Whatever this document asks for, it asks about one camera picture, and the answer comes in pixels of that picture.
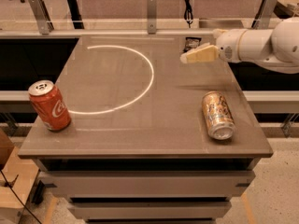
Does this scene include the black hanging cable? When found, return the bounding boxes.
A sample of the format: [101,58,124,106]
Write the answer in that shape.
[182,0,194,29]

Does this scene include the upper grey drawer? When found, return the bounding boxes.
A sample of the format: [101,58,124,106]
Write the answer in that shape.
[39,171,255,198]

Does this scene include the lower grey drawer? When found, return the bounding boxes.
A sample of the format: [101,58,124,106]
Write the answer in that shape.
[68,202,231,220]

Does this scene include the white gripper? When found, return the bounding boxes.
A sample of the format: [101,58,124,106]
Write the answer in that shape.
[180,29,246,63]

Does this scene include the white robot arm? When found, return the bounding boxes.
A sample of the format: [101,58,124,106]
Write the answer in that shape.
[180,17,299,74]

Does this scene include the orange soda can lying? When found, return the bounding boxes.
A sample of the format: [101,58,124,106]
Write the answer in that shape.
[202,91,235,140]

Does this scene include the red coke can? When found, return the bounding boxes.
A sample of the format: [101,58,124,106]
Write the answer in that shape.
[28,80,71,132]

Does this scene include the dark rxbar chocolate wrapper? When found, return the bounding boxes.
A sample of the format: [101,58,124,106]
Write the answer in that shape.
[183,36,202,52]

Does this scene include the left metal rail bracket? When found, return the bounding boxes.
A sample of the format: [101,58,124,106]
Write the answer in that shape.
[28,0,53,35]

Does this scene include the right metal rail bracket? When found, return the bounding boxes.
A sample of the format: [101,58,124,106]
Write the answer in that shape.
[251,0,278,29]

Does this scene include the middle metal rail bracket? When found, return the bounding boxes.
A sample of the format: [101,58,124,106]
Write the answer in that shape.
[147,0,157,34]

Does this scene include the cardboard box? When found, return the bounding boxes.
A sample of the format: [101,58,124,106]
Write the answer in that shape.
[0,147,38,224]

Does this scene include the metal rail bracket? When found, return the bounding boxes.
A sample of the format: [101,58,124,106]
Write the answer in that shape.
[251,0,278,29]
[28,0,53,35]
[147,0,157,34]

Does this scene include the grey drawer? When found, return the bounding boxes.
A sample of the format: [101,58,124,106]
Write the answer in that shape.
[68,202,231,220]
[39,171,255,198]

